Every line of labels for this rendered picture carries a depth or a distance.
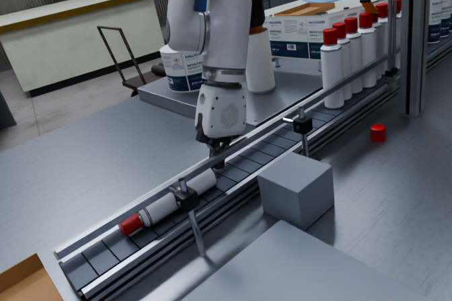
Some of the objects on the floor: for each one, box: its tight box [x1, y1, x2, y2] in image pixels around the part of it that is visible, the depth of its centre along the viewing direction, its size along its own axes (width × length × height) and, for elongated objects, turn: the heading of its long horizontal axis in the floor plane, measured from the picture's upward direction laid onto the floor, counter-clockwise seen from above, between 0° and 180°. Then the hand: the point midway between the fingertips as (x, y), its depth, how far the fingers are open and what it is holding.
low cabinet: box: [0, 0, 165, 97], centre depth 605 cm, size 206×254×95 cm
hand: (216, 158), depth 76 cm, fingers closed
